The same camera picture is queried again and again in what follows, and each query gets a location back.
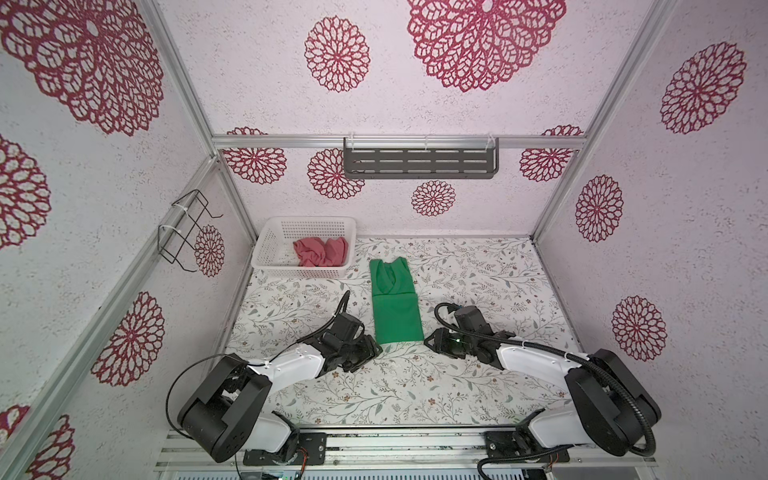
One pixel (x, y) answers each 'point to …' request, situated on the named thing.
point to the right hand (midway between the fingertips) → (427, 339)
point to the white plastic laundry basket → (274, 252)
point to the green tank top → (396, 313)
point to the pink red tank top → (314, 252)
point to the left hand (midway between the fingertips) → (377, 357)
